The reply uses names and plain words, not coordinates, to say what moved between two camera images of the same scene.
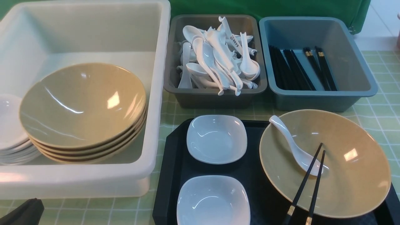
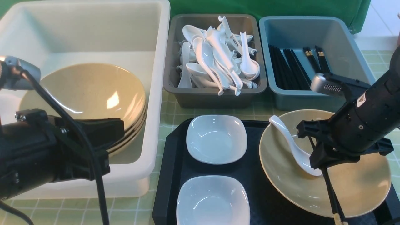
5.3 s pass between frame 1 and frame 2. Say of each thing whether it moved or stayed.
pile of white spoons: stayed
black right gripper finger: moved
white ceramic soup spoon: stayed
